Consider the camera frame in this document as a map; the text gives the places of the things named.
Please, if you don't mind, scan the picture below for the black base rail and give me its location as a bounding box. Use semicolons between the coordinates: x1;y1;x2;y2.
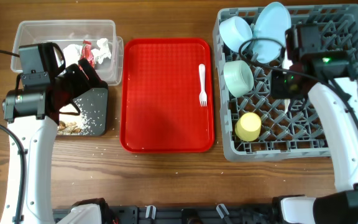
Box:
51;203;328;224

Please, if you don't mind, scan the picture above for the red serving tray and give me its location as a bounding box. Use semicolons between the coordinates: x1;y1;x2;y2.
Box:
119;38;215;154

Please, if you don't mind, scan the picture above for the white plastic spoon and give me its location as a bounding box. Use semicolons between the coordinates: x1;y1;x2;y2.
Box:
282;51;293;114

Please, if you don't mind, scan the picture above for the food scraps and rice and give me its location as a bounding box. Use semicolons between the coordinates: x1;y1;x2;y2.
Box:
58;105;106;136

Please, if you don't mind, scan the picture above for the light blue plate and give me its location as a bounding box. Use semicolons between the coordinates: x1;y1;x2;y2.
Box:
252;2;291;63

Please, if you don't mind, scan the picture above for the light blue small bowl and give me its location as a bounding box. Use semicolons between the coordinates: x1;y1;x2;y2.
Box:
219;16;253;52

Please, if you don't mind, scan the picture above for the yellow plastic cup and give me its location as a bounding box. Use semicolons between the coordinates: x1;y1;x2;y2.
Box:
235;112;262;142

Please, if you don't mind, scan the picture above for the mint green bowl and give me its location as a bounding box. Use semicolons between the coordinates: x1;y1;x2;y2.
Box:
223;60;254;98

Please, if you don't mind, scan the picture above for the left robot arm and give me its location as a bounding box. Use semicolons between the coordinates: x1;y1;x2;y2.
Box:
1;42;108;223

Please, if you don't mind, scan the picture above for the red snack wrapper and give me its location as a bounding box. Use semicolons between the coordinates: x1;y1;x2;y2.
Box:
80;40;95;68

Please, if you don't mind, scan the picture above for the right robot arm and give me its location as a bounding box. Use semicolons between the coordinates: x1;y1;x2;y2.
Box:
270;24;358;223

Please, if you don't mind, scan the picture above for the white plastic fork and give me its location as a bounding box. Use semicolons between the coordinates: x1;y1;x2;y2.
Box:
198;63;208;107

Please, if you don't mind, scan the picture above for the clear plastic waste bin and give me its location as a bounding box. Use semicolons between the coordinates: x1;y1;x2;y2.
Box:
12;19;124;86

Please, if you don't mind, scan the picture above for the black waste tray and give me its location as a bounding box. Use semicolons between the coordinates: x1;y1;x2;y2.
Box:
57;82;109;136

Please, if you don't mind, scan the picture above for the grey dishwasher rack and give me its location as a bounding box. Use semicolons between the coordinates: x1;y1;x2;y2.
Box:
213;4;358;162

